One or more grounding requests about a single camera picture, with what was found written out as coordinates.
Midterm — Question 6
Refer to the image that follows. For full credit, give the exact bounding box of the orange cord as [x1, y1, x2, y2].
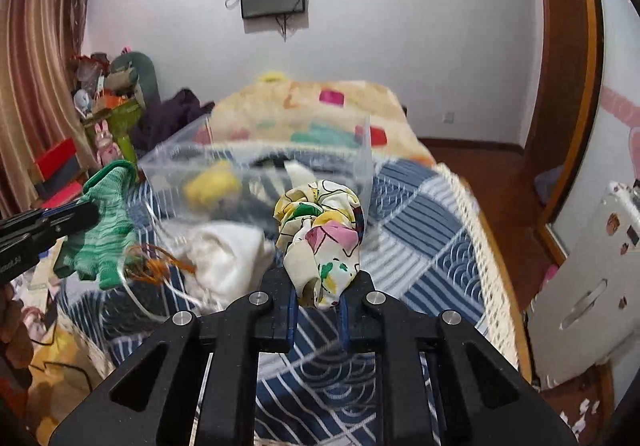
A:
[124, 245, 197, 285]

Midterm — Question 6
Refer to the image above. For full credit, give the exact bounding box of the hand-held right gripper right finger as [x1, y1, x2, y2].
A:
[339, 271, 579, 446]

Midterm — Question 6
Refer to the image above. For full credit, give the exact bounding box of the yellow cloth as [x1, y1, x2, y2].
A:
[26, 323, 117, 434]

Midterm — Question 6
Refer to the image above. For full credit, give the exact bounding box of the green knitted glove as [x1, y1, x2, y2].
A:
[53, 159, 139, 290]

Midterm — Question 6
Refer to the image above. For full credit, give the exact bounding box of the striped brown curtain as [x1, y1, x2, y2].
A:
[0, 0, 103, 219]

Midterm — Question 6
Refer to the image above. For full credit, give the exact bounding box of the colourful printed white cloth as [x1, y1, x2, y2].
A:
[273, 180, 367, 311]

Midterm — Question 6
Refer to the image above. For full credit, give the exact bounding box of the white folding board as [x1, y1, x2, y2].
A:
[526, 180, 640, 386]

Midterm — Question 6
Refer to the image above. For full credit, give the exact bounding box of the beige printed blanket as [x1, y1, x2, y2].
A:
[209, 75, 437, 168]

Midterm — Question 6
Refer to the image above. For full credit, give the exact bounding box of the red box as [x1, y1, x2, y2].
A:
[32, 138, 82, 183]

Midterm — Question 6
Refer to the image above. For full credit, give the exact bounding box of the wooden door frame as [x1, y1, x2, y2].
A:
[520, 0, 607, 232]

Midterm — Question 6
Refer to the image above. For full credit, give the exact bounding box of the yellow plush toy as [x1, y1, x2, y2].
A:
[183, 163, 242, 211]

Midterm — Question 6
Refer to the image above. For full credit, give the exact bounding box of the green dinosaur plush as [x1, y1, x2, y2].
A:
[109, 50, 161, 113]

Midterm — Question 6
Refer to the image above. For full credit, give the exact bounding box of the blue patchwork quilt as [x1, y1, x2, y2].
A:
[62, 157, 490, 446]

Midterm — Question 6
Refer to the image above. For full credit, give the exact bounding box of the pink rabbit toy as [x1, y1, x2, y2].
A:
[94, 120, 120, 166]

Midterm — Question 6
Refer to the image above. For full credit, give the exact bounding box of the dark purple clothing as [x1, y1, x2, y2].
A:
[133, 88, 217, 154]

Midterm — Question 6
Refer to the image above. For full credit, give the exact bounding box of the green plastic stool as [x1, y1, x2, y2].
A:
[82, 98, 144, 168]

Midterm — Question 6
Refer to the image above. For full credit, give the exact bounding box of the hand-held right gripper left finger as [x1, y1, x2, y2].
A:
[50, 270, 297, 446]

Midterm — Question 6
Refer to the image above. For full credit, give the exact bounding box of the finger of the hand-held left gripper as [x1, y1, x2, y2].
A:
[0, 201, 100, 233]
[0, 226, 68, 252]

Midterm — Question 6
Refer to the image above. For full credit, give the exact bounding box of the clear plastic storage box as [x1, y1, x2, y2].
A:
[137, 115, 375, 239]

